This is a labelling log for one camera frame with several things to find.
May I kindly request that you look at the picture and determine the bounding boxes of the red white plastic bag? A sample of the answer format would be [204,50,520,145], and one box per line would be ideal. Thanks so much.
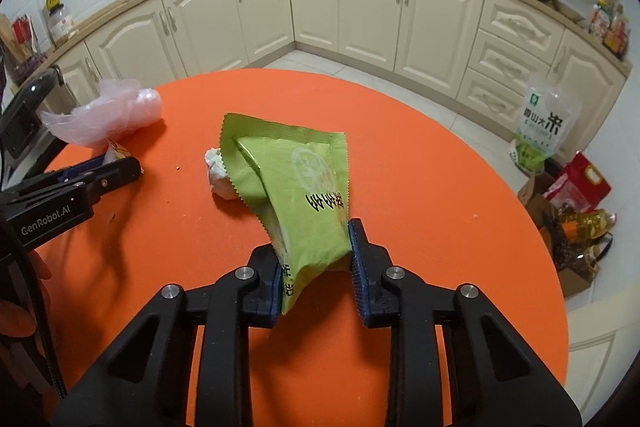
[40,79,163,148]

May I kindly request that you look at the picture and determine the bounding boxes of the condiment bottles group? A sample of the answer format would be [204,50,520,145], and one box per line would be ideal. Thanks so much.
[588,0,630,60]

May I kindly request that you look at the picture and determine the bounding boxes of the cardboard box with groceries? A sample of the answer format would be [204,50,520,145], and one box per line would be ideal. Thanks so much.
[518,173,617,299]

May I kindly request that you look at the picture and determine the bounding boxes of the red handled utensils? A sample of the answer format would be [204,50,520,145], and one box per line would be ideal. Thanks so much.
[12,15,39,56]

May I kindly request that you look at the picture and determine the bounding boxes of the white door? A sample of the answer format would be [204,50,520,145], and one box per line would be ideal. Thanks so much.
[565,283,639,423]

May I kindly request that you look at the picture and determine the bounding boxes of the green snack packet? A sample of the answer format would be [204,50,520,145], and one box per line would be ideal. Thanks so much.
[219,113,352,313]

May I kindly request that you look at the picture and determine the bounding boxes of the person left hand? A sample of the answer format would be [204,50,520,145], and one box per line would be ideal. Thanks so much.
[0,250,54,383]

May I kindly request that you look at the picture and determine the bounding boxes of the round orange table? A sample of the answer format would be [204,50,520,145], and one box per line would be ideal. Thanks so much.
[34,67,572,427]

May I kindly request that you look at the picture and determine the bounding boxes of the lower kitchen cabinets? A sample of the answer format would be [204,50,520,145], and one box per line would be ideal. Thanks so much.
[49,0,631,160]

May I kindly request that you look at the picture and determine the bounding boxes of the large glass jar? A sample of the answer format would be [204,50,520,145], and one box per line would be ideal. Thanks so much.
[47,3,77,48]

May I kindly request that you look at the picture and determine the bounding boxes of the black rice cooker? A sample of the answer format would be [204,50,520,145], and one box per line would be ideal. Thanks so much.
[1,65,66,172]

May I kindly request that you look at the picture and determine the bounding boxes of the crumpled white paper ball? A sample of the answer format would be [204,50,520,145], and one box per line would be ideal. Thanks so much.
[204,147,240,200]

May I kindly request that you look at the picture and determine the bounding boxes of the red food bag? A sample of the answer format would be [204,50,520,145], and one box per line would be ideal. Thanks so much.
[544,152,612,212]

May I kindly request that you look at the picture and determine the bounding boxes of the yellow brown snack bag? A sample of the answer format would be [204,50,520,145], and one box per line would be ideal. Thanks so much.
[102,140,144,178]

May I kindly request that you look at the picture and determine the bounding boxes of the white green rice bag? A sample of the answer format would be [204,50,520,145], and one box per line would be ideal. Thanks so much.
[508,75,582,174]

